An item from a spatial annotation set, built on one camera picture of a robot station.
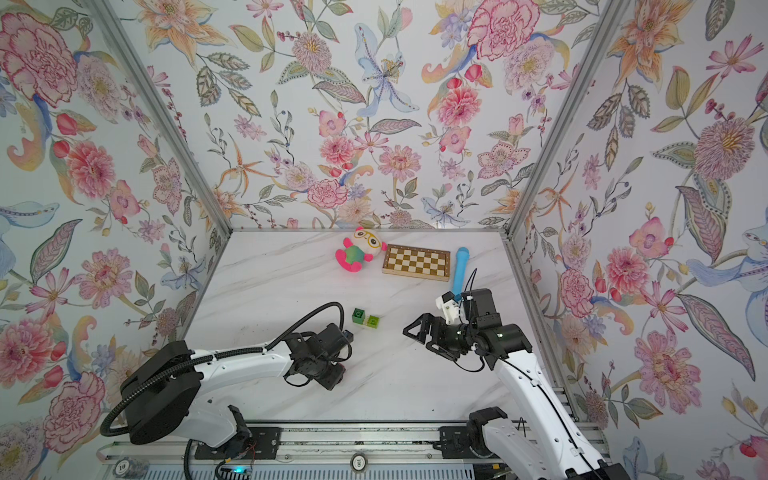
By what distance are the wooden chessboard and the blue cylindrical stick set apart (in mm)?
31

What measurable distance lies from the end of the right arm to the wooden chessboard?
1.24 feet

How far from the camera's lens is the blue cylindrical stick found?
1.06m

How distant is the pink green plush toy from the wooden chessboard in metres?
0.06

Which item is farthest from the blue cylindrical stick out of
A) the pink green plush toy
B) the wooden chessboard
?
the pink green plush toy

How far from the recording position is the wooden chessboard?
3.51ft

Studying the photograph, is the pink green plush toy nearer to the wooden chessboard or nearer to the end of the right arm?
the wooden chessboard

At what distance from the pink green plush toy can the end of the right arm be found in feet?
1.40

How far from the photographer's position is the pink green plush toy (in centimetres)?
109

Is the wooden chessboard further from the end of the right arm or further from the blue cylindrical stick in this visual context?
the end of the right arm
